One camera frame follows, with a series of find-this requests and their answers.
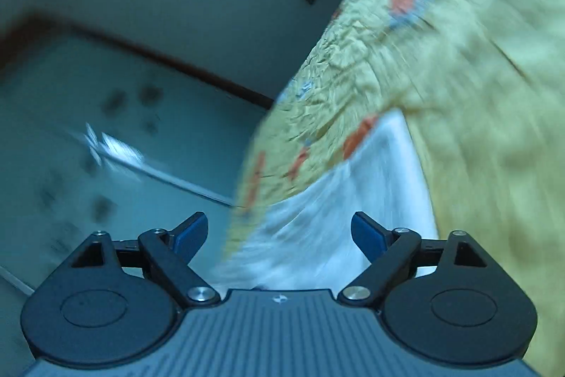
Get white pants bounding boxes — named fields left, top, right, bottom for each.
left=207, top=109, right=440, bottom=295

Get brown wooden door frame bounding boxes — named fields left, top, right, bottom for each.
left=0, top=10, right=276, bottom=111

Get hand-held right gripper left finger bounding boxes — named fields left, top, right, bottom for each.
left=71, top=211, right=220, bottom=308

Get yellow printed blanket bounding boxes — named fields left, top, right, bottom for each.
left=222, top=0, right=565, bottom=377

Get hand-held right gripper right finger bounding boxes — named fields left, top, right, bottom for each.
left=337, top=212, right=495, bottom=309

